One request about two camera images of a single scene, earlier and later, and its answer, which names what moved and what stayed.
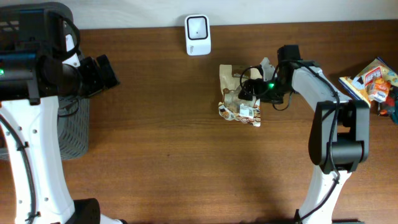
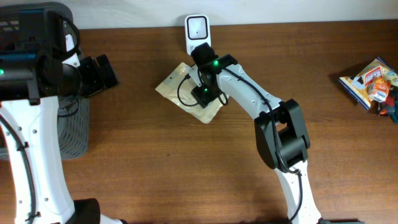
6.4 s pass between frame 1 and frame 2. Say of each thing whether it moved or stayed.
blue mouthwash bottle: stayed
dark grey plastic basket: stayed
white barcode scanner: stayed
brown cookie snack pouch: moved
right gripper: moved
